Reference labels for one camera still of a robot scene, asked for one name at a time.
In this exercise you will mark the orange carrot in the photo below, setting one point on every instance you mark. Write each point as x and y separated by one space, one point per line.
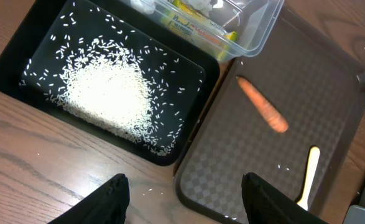
270 114

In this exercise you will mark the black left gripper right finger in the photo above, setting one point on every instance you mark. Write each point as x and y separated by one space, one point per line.
264 204

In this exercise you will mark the black plastic bin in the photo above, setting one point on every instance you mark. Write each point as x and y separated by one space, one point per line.
31 33

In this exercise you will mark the yellow plastic spoon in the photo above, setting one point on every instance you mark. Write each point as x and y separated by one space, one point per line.
312 162

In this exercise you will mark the yellow green snack wrapper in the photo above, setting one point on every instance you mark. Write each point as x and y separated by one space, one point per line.
199 30

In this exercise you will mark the white rice pile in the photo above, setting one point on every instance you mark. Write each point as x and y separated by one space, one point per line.
101 69

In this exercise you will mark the white tissue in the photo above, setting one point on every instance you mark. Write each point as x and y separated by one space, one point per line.
143 6
206 6

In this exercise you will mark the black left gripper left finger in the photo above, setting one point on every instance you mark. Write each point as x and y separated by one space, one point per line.
107 204

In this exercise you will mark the clear plastic bin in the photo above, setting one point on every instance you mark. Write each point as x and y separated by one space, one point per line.
253 20

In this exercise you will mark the dark brown tray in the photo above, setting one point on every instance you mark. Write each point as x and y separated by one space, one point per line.
316 86

